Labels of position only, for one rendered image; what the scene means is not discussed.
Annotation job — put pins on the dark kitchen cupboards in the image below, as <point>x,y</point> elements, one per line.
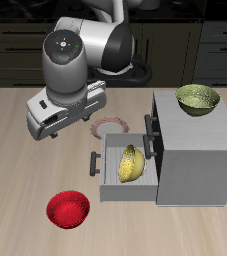
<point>15,50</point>

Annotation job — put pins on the dark grey drawer unit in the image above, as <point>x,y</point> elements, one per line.
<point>218,53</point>

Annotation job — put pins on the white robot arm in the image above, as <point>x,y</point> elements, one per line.
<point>63,66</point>

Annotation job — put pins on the yellow bowl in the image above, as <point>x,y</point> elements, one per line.
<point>133,163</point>

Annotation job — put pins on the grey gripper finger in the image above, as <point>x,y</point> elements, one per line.
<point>54,135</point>
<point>86,117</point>

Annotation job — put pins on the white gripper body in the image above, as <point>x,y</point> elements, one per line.
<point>80,106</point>

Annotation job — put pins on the green bowl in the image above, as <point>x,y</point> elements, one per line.
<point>197,100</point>

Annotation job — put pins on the flat black base plate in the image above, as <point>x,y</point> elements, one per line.
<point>144,71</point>

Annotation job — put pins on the white cabinet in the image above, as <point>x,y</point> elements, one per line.
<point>195,156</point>

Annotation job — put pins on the white cabinet drawer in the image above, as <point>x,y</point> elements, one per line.
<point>128,191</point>

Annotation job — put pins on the red bowl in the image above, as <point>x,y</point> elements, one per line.
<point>67,210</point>

